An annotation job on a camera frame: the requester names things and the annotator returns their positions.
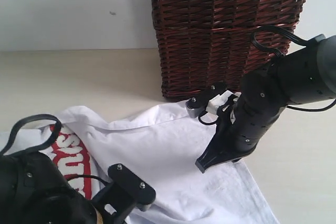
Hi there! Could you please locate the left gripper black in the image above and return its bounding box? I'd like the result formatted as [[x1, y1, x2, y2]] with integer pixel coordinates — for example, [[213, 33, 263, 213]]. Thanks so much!
[[90, 199, 139, 223]]

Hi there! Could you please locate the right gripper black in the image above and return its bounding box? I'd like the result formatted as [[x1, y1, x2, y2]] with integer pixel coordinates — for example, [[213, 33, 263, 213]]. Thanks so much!
[[195, 105, 256, 173]]

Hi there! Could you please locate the white t-shirt red print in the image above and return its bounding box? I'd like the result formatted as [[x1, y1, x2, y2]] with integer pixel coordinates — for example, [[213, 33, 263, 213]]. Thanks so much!
[[1, 102, 277, 223]]

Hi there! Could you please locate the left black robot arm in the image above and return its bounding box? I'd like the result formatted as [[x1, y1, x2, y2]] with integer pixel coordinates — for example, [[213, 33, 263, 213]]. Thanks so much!
[[1, 152, 144, 223]]

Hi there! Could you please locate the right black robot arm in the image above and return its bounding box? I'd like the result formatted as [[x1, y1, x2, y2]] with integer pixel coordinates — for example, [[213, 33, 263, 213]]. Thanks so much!
[[195, 35, 335, 173]]

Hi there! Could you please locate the dark brown wicker basket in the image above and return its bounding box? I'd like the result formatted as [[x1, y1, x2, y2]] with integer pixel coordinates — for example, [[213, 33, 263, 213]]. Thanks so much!
[[151, 0, 306, 100]]

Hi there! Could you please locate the right camera black cable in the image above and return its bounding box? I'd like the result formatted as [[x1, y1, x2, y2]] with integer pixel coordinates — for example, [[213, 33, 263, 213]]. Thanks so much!
[[198, 111, 218, 126]]

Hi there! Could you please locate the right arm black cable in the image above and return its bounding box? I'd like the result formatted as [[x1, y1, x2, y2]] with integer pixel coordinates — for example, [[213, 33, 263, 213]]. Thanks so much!
[[250, 25, 336, 112]]

